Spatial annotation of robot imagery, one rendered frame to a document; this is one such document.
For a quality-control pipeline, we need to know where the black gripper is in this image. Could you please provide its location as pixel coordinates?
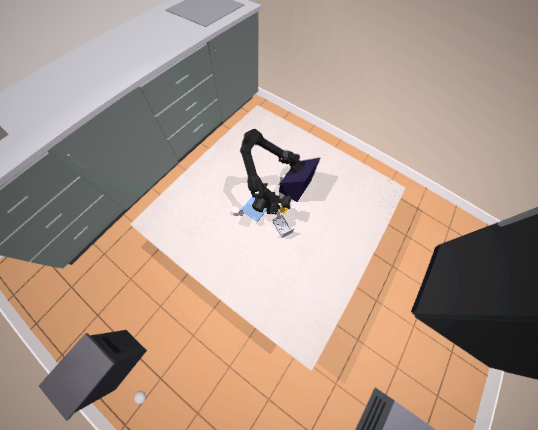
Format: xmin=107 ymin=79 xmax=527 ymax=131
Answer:
xmin=266 ymin=192 xmax=292 ymax=209

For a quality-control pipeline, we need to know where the grey dish rack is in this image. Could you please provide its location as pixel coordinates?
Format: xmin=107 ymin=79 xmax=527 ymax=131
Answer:
xmin=272 ymin=215 xmax=295 ymax=238

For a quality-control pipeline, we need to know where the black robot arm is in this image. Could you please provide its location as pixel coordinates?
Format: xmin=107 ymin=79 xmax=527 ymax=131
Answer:
xmin=240 ymin=129 xmax=305 ymax=214

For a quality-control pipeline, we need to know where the light blue flat mat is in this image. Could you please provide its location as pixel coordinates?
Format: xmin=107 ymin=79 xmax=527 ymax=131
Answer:
xmin=240 ymin=197 xmax=267 ymax=222

